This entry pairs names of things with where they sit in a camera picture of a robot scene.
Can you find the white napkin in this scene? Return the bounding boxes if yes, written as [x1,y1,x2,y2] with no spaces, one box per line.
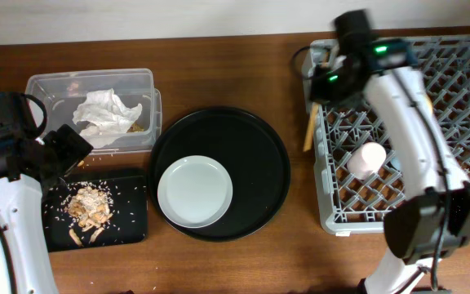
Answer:
[72,88,143,149]

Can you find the rice and food scraps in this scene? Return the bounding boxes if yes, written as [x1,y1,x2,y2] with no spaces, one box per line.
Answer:
[51,180,140,248]

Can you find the pink cup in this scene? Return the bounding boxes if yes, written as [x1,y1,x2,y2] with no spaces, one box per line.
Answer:
[347,142,387,180]

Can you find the blue cup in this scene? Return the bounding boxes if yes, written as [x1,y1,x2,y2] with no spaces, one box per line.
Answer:
[389,155,401,172]

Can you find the grey plate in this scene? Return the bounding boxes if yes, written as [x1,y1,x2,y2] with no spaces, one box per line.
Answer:
[157,155,233,229]

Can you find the wooden chopstick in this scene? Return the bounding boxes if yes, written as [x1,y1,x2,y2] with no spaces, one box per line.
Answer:
[303,102,319,152]

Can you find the yellow bowl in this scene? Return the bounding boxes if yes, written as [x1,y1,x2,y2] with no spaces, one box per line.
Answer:
[424,94,434,114]

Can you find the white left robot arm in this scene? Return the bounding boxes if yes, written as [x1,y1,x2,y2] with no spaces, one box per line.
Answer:
[0,125,92,293]

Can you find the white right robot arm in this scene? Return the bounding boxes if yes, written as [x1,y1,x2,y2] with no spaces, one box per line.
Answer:
[301,34,470,293]

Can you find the grey dishwasher rack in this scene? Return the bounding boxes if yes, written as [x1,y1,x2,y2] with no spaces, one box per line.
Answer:
[313,35,470,236]

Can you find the black rectangular tray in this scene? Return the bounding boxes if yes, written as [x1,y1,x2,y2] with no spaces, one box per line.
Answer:
[42,168,148,252]

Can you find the clear plastic bin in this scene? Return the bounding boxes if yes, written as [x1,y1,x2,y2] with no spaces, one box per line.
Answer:
[25,69,162,155]

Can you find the black round tray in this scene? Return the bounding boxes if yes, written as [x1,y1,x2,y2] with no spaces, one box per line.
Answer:
[147,106,290,242]

